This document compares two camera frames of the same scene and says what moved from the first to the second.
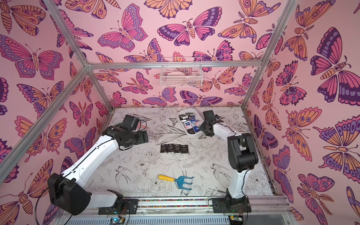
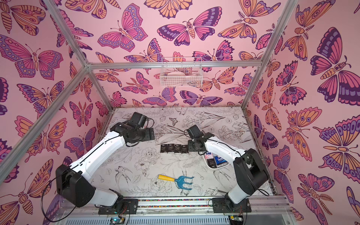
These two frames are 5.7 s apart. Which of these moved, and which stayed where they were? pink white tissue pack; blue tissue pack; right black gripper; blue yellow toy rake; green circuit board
Moved: right black gripper; blue tissue pack; pink white tissue pack
Stayed: green circuit board; blue yellow toy rake
